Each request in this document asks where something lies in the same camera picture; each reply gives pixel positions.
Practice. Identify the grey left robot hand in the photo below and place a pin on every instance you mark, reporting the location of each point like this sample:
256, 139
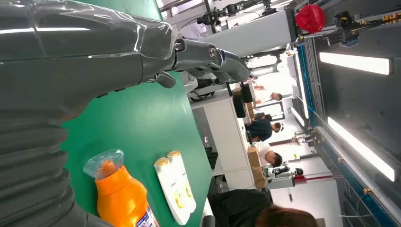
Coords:
78, 53

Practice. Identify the orange detergent bottle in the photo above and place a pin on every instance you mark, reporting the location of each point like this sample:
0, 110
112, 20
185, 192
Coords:
119, 200

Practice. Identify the white shampoo bottle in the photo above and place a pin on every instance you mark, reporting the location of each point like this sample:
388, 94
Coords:
184, 178
172, 194

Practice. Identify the white partition panel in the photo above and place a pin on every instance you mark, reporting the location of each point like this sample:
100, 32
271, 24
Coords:
225, 141

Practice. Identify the grey machine beam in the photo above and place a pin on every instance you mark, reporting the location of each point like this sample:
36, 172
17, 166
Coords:
250, 34

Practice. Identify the person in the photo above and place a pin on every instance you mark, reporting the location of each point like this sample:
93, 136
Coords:
266, 153
266, 95
260, 130

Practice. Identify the cardboard box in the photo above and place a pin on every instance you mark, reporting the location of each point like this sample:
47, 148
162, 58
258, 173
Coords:
258, 177
253, 156

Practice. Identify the ceiling strip light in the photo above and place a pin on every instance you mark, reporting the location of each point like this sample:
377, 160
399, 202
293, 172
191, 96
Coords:
354, 62
297, 116
360, 147

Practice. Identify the red round object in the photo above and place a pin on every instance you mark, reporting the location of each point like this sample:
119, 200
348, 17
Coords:
310, 18

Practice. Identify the overhead gantry frame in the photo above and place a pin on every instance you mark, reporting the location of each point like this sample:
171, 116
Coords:
305, 78

